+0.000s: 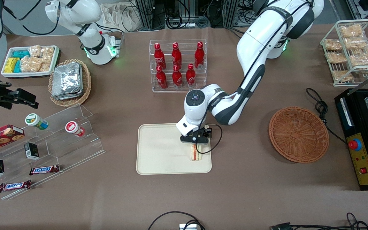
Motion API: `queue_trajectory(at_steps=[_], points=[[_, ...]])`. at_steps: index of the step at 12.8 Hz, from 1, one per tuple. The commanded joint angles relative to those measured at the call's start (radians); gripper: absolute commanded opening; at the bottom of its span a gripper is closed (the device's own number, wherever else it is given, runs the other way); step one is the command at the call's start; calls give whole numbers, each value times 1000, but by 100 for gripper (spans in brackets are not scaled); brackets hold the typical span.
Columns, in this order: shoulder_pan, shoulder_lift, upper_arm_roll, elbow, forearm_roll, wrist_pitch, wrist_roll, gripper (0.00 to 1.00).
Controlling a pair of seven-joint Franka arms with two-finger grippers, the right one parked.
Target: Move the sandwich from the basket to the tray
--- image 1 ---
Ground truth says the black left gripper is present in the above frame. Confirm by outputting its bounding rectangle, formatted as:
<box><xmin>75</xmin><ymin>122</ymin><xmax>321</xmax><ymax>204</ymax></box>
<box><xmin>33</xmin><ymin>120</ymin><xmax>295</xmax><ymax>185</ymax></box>
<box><xmin>180</xmin><ymin>127</ymin><xmax>210</xmax><ymax>151</ymax></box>

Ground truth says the triangular sandwich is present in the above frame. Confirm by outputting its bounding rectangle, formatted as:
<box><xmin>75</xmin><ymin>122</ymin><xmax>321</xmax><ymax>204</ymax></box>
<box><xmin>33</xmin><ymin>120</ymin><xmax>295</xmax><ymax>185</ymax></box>
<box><xmin>187</xmin><ymin>143</ymin><xmax>203</xmax><ymax>162</ymax></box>

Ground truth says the white rectangular snack tray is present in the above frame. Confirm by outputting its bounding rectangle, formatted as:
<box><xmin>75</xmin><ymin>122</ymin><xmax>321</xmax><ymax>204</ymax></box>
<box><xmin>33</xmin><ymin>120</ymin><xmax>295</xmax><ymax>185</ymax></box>
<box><xmin>1</xmin><ymin>45</ymin><xmax>60</xmax><ymax>79</ymax></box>

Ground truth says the beige plastic tray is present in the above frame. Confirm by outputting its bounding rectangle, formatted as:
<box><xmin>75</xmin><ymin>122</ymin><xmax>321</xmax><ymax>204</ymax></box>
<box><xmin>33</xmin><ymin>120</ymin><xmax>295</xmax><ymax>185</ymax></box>
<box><xmin>136</xmin><ymin>122</ymin><xmax>212</xmax><ymax>175</ymax></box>

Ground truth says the oval light wicker basket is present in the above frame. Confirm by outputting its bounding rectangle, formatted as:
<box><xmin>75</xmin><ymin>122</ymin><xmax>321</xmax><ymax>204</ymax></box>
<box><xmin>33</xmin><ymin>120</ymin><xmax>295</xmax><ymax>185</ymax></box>
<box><xmin>48</xmin><ymin>59</ymin><xmax>92</xmax><ymax>107</ymax></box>

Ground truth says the round brown wicker basket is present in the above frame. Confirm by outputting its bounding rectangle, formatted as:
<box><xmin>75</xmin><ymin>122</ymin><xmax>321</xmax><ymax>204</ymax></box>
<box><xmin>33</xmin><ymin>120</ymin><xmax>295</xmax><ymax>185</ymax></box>
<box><xmin>269</xmin><ymin>106</ymin><xmax>330</xmax><ymax>164</ymax></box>

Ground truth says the green lid yogurt cup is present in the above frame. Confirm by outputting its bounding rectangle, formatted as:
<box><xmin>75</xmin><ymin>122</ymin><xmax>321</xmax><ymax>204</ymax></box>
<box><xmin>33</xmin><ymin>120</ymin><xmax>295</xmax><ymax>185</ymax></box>
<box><xmin>25</xmin><ymin>113</ymin><xmax>49</xmax><ymax>130</ymax></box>

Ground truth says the yellow snack pack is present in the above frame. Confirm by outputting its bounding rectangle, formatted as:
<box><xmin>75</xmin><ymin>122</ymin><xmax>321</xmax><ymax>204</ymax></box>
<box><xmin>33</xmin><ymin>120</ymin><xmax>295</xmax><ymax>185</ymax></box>
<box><xmin>4</xmin><ymin>57</ymin><xmax>19</xmax><ymax>73</ymax></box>

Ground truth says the red tartan cookie box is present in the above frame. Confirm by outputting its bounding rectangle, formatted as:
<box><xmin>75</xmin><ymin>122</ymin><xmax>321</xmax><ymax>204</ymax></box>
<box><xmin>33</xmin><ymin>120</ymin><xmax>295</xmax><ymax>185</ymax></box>
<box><xmin>0</xmin><ymin>125</ymin><xmax>25</xmax><ymax>156</ymax></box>

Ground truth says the silver foil packet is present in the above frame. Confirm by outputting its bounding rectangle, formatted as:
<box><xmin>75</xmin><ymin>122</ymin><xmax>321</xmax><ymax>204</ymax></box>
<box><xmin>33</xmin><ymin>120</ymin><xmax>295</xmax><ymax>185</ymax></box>
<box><xmin>51</xmin><ymin>89</ymin><xmax>84</xmax><ymax>100</ymax></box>
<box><xmin>53</xmin><ymin>63</ymin><xmax>82</xmax><ymax>96</ymax></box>

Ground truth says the clear acrylic bottle rack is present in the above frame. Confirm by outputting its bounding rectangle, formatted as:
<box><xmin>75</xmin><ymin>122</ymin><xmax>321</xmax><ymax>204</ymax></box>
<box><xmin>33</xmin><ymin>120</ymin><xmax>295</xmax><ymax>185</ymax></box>
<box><xmin>149</xmin><ymin>39</ymin><xmax>207</xmax><ymax>93</ymax></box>

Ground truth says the red lid yogurt cup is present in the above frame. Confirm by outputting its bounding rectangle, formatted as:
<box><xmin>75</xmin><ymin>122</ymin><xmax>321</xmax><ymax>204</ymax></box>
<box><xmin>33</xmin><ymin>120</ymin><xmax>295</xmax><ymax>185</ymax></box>
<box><xmin>65</xmin><ymin>121</ymin><xmax>85</xmax><ymax>137</ymax></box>

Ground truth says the clear acrylic stepped display stand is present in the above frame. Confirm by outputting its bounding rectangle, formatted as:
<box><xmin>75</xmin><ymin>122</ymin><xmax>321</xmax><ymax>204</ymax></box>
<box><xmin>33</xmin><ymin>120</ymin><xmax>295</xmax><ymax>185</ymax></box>
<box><xmin>0</xmin><ymin>104</ymin><xmax>105</xmax><ymax>201</ymax></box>

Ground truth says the red cola bottle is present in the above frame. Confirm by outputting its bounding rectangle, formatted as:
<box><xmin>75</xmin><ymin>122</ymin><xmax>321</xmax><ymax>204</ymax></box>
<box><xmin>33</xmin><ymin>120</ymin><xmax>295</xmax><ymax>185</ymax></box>
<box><xmin>156</xmin><ymin>65</ymin><xmax>168</xmax><ymax>89</ymax></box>
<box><xmin>172</xmin><ymin>65</ymin><xmax>182</xmax><ymax>88</ymax></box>
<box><xmin>194</xmin><ymin>42</ymin><xmax>205</xmax><ymax>69</ymax></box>
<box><xmin>154</xmin><ymin>43</ymin><xmax>166</xmax><ymax>70</ymax></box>
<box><xmin>186</xmin><ymin>63</ymin><xmax>196</xmax><ymax>88</ymax></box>
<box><xmin>172</xmin><ymin>42</ymin><xmax>182</xmax><ymax>67</ymax></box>

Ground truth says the Snickers chocolate bar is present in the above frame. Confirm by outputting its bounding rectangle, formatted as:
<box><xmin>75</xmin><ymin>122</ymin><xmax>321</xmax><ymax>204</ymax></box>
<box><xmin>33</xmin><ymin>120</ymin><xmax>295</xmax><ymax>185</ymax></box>
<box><xmin>0</xmin><ymin>180</ymin><xmax>32</xmax><ymax>193</ymax></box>
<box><xmin>29</xmin><ymin>165</ymin><xmax>61</xmax><ymax>176</ymax></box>

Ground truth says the beige cloth bag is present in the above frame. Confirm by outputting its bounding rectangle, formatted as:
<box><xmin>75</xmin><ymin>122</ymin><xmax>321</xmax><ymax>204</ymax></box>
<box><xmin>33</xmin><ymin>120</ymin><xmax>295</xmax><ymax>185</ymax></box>
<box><xmin>100</xmin><ymin>3</ymin><xmax>142</xmax><ymax>32</ymax></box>

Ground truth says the black sealing machine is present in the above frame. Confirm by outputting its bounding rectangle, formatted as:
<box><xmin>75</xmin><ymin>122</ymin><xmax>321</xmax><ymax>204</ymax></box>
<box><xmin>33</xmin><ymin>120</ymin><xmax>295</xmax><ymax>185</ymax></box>
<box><xmin>335</xmin><ymin>89</ymin><xmax>368</xmax><ymax>191</ymax></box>

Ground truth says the bagged fried snack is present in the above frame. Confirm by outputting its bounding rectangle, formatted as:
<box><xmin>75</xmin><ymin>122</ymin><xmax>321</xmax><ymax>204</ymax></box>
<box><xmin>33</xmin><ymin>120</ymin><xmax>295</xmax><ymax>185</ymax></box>
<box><xmin>340</xmin><ymin>24</ymin><xmax>364</xmax><ymax>38</ymax></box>
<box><xmin>349</xmin><ymin>48</ymin><xmax>368</xmax><ymax>66</ymax></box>
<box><xmin>344</xmin><ymin>37</ymin><xmax>368</xmax><ymax>50</ymax></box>
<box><xmin>326</xmin><ymin>52</ymin><xmax>347</xmax><ymax>64</ymax></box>
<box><xmin>324</xmin><ymin>39</ymin><xmax>342</xmax><ymax>51</ymax></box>
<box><xmin>332</xmin><ymin>70</ymin><xmax>354</xmax><ymax>82</ymax></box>

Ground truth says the grey metal lever bar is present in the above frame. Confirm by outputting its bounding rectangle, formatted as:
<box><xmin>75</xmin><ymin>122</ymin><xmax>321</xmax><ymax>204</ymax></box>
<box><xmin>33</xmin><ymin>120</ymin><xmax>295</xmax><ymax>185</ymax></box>
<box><xmin>347</xmin><ymin>67</ymin><xmax>368</xmax><ymax>96</ymax></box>

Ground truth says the black looped cable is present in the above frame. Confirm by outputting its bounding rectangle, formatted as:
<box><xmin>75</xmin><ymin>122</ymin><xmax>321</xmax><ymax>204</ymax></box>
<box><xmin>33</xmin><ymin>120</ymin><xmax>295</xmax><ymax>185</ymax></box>
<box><xmin>148</xmin><ymin>211</ymin><xmax>205</xmax><ymax>230</ymax></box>

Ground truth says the black cable with connector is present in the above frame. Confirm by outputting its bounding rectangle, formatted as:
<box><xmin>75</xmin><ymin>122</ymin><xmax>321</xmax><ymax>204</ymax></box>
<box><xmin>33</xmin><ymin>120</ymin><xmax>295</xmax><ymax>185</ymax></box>
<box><xmin>270</xmin><ymin>212</ymin><xmax>368</xmax><ymax>230</ymax></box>

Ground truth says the black power cable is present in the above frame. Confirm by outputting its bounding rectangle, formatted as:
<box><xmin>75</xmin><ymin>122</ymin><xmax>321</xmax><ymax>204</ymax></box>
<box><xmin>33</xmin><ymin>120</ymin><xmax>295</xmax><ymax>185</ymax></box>
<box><xmin>306</xmin><ymin>88</ymin><xmax>347</xmax><ymax>144</ymax></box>

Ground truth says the white wire rack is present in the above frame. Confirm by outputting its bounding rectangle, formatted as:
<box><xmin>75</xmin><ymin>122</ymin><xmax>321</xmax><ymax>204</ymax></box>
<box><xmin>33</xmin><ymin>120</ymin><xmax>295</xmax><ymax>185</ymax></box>
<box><xmin>320</xmin><ymin>19</ymin><xmax>368</xmax><ymax>87</ymax></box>

